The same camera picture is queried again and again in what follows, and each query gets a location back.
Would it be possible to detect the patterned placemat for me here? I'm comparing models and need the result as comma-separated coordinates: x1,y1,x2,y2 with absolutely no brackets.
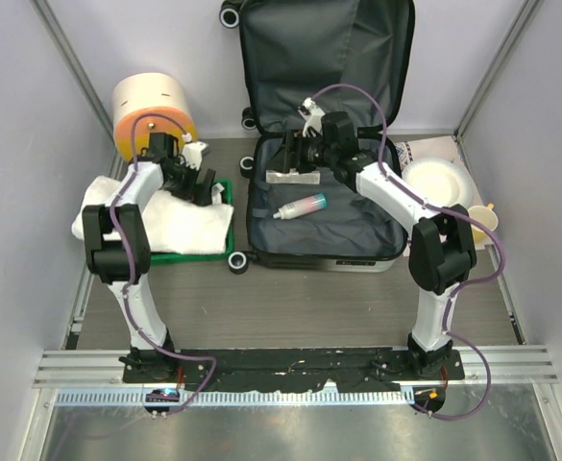
395,135,465,169

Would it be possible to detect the white garment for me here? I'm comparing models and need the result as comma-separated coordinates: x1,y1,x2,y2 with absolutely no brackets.
71,176,234,255

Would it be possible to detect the aluminium rail frame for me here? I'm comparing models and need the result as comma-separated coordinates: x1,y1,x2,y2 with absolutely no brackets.
34,346,557,392

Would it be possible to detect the white black space suitcase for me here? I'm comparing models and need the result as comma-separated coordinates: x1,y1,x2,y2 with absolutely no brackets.
219,1,415,273

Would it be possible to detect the green plastic tray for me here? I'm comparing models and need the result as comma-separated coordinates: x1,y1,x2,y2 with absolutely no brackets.
152,179,235,265

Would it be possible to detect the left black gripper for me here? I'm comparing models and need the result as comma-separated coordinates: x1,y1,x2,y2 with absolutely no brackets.
164,159,214,208

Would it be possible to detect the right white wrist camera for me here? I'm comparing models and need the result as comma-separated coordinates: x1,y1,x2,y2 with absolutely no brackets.
298,97,326,137

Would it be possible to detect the round mini drawer cabinet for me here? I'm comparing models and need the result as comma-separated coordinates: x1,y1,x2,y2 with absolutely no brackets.
111,72,198,162

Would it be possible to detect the silver rectangular box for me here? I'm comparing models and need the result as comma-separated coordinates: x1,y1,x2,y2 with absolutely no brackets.
265,170,321,185

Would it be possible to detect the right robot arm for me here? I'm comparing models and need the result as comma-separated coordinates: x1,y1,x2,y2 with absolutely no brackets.
279,108,476,379

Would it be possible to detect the white slotted cable duct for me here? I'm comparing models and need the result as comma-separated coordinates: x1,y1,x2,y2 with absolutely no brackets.
55,385,414,408

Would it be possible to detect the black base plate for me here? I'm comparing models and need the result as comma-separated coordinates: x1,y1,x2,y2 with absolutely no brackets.
119,348,465,393

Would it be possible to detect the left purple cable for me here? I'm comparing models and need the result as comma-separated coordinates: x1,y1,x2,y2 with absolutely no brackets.
110,112,218,417

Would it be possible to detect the white paper plate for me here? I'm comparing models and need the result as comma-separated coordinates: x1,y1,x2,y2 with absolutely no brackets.
402,158,474,207

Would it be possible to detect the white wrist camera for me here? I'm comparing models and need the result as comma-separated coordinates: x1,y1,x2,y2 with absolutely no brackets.
181,141,209,170
298,97,326,137

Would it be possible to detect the yellow cup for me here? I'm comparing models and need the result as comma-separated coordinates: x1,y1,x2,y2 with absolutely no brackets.
468,204,499,244

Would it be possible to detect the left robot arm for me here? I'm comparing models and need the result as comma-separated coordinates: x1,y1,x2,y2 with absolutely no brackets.
81,133,215,383

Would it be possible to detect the pink blue spray bottle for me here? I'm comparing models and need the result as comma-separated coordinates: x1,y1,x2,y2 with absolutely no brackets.
273,194,328,220

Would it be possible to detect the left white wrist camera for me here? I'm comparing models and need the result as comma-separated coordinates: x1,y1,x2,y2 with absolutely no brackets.
181,141,209,170

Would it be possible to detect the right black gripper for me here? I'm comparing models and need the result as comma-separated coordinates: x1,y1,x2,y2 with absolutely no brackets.
266,130,337,175

